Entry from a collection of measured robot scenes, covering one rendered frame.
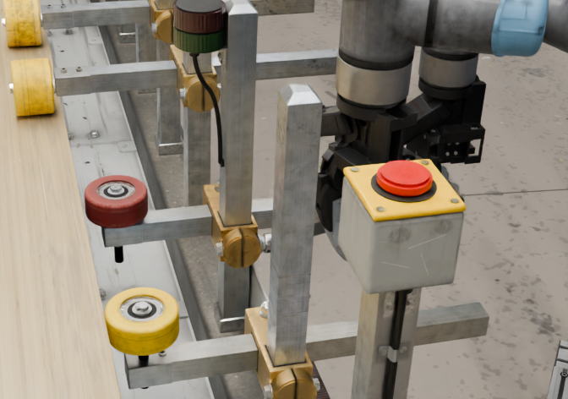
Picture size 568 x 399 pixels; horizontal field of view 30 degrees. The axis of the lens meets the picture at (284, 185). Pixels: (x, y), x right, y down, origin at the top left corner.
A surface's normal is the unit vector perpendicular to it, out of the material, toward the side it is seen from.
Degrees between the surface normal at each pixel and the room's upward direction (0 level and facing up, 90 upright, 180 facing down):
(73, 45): 0
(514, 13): 64
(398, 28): 107
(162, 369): 90
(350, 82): 90
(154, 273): 0
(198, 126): 90
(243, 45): 90
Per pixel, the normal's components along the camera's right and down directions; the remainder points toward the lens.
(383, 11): -0.11, 0.47
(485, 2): -0.11, -0.09
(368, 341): -0.96, 0.10
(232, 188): 0.26, 0.51
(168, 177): 0.04, -0.86
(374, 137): -0.81, 0.27
